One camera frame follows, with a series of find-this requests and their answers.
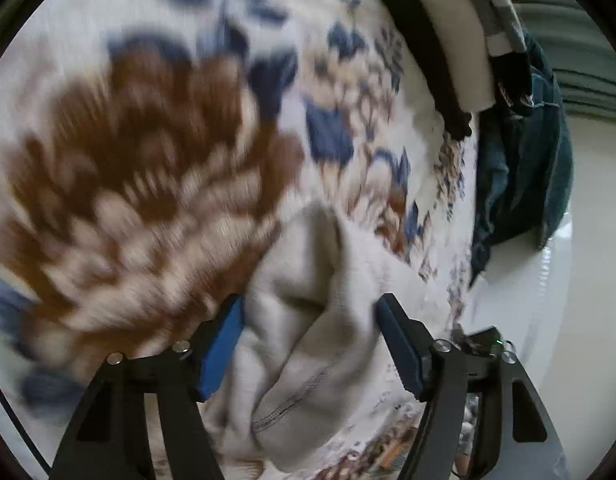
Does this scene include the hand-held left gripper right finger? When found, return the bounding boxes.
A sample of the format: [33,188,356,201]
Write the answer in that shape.
[376,293,571,480]

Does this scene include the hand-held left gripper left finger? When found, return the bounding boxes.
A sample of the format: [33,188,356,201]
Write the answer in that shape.
[48,293,247,480]

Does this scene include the light grey small garment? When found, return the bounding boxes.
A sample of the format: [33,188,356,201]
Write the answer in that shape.
[206,202,439,474]

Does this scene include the dark blue denim garment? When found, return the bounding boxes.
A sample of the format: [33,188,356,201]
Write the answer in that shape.
[468,30,574,290]

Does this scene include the floral printed blanket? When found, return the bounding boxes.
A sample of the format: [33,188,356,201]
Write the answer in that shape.
[0,0,481,480]

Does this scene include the black folded garment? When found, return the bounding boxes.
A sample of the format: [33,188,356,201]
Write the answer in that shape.
[360,0,474,142]

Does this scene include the cream folded garment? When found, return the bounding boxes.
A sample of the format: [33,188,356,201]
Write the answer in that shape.
[411,0,498,114]

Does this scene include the green ribbed cushion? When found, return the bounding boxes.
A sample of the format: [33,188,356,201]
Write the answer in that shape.
[498,0,616,126]

